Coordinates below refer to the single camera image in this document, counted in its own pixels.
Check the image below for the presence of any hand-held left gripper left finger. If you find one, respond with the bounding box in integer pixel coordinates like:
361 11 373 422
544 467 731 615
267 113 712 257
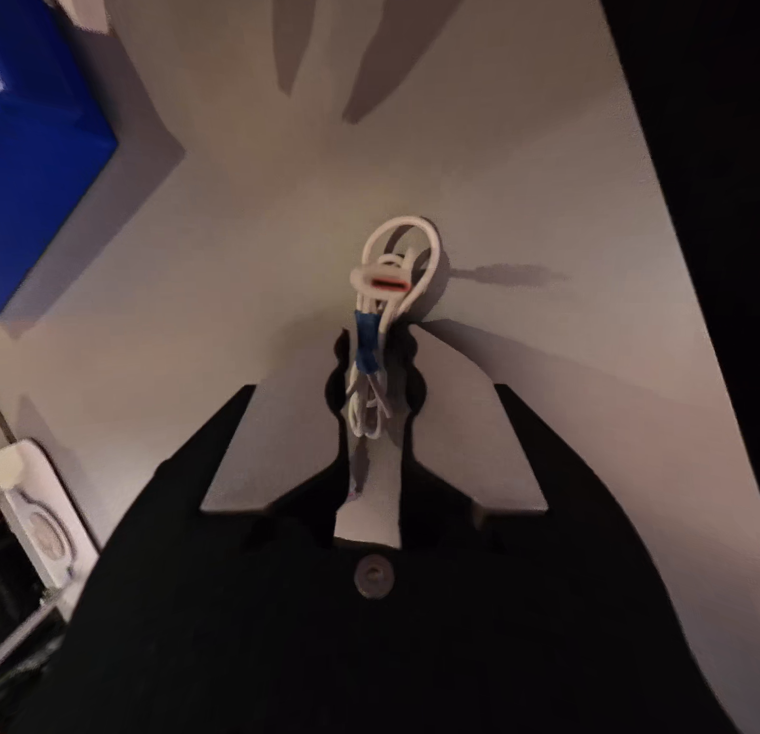
201 329 352 513

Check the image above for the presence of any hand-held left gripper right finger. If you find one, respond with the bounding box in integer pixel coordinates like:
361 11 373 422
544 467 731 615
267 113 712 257
397 323 549 513

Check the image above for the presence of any white cable bundle blue tie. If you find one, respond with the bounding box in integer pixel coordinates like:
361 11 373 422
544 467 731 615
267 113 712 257
346 214 444 441

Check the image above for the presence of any grey desk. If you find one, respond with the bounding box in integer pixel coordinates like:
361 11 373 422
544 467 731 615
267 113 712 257
0 0 760 734

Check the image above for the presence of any wooden black book stand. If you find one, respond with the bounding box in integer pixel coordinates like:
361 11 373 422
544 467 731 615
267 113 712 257
0 439 100 590

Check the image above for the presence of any blue plastic bin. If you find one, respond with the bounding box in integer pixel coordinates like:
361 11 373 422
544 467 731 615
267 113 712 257
0 0 120 318

